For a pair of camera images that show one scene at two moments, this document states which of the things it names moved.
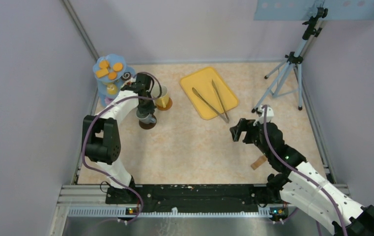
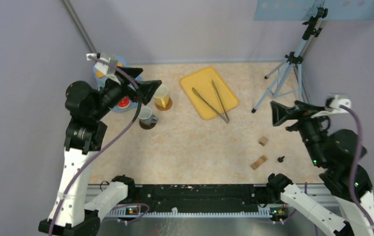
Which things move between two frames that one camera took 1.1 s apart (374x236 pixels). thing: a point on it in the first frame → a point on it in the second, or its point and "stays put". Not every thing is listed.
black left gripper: (147, 110) → (148, 88)
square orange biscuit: (101, 73) stays put
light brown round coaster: (167, 106) stays put
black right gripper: (244, 125) → (280, 113)
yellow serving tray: (201, 81) stays put
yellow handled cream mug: (163, 100) stays put
